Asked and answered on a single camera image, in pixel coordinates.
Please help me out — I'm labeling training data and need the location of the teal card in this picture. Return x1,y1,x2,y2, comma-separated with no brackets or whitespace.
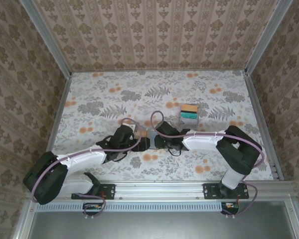
180,111,198,120

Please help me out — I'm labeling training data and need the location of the orange yellow card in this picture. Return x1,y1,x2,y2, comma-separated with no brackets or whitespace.
181,104,199,113

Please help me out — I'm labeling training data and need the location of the clear acrylic card stand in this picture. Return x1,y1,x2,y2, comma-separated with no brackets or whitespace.
178,103,200,130

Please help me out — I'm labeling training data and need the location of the small electronics board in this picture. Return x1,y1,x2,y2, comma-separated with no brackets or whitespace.
82,203,103,216
221,202,240,215

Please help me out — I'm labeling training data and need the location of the grey metal sheet panel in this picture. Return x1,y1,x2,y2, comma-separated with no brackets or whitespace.
29,211,294,239

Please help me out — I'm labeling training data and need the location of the thin black right gripper wire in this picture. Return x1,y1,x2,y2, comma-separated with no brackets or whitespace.
167,146,182,157

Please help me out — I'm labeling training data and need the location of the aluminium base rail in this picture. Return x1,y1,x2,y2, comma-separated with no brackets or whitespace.
31,181,294,203

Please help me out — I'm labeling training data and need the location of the grey slotted cable duct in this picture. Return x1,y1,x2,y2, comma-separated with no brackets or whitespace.
36,202,223,212

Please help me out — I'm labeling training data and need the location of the aluminium table edge rail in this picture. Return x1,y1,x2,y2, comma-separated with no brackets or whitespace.
244,71,286,181
38,74,73,181

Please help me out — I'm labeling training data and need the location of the aluminium frame post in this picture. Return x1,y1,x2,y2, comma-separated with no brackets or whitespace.
244,0,294,74
19,0,73,77

